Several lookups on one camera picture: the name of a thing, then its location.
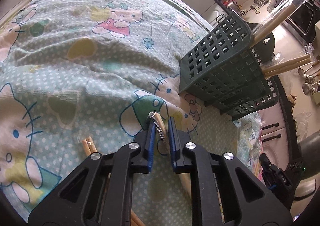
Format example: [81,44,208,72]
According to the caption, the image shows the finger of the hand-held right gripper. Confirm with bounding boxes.
[259,153,277,189]

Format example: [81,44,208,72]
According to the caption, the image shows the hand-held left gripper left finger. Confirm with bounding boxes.
[27,122,157,226]

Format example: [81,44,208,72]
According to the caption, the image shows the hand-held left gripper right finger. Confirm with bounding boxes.
[167,116,293,226]

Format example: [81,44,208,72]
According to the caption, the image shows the bamboo chopstick pair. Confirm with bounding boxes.
[81,136,146,226]
[147,111,192,198]

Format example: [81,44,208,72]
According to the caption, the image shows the green plastic utensil basket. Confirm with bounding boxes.
[178,12,280,121]

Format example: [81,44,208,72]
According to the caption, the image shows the set of chopsticks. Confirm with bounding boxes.
[250,0,314,78]

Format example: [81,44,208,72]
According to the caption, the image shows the row of hanging kitchen utensils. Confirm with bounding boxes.
[297,60,320,105]

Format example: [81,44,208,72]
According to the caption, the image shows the large steel canister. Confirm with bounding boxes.
[299,130,320,181]

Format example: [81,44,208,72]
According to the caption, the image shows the clear plastic bag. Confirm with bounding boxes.
[292,111,316,139]

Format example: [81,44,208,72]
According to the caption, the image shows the cartoon cat printed tablecloth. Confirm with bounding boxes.
[0,0,263,226]

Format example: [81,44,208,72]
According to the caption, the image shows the black range hood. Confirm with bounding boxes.
[266,0,318,44]

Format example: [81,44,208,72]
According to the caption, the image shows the small hanging metal spoons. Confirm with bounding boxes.
[250,0,270,14]

